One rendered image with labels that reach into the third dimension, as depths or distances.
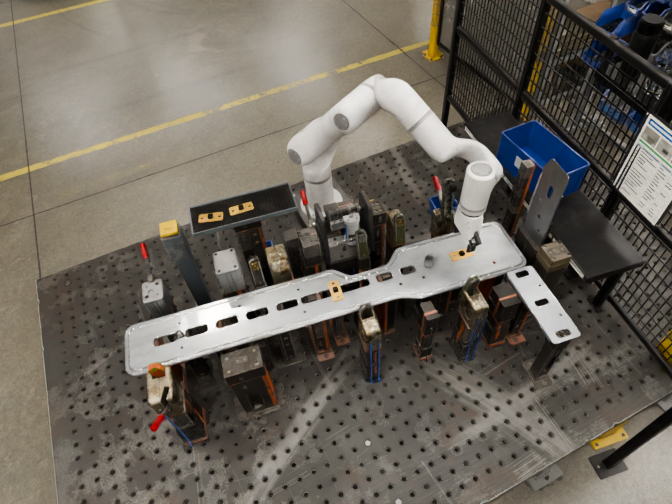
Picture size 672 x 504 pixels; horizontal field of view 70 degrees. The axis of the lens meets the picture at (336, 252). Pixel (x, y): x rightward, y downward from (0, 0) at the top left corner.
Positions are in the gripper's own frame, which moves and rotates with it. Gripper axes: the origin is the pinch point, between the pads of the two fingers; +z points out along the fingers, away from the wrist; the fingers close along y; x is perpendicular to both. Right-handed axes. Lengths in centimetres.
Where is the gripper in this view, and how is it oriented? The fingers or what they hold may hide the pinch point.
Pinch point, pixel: (464, 239)
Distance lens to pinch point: 169.9
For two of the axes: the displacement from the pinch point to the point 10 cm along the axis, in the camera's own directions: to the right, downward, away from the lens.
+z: 0.5, 6.2, 7.8
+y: 2.9, 7.4, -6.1
